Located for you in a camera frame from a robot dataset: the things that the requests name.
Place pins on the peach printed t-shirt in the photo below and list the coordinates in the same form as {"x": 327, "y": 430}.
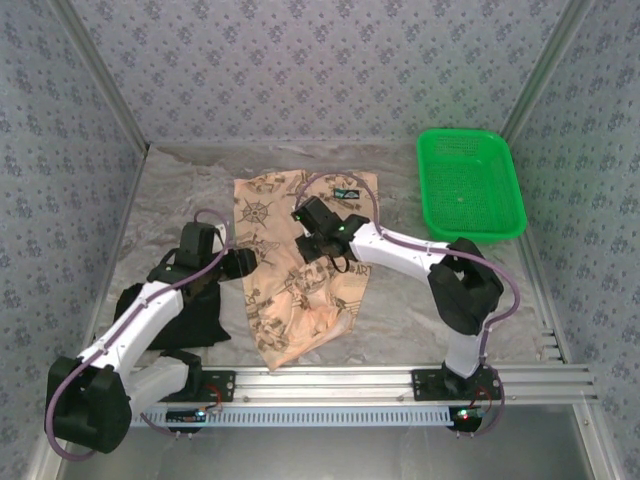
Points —
{"x": 280, "y": 300}

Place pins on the green plastic mesh basket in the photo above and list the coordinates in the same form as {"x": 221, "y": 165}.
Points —
{"x": 470, "y": 190}

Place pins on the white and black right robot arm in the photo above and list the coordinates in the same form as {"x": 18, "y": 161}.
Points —
{"x": 395, "y": 250}

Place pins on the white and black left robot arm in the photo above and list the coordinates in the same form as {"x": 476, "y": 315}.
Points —
{"x": 145, "y": 320}

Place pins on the black folded cloth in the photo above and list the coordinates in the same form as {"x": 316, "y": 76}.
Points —
{"x": 200, "y": 325}

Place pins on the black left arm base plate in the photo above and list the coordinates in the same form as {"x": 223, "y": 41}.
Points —
{"x": 220, "y": 385}

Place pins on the aluminium mounting rail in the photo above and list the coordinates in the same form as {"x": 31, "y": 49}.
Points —
{"x": 320, "y": 385}

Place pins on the aluminium frame post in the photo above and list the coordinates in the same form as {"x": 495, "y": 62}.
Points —
{"x": 536, "y": 85}
{"x": 111, "y": 85}

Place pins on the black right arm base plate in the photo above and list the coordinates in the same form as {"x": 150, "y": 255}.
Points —
{"x": 425, "y": 385}

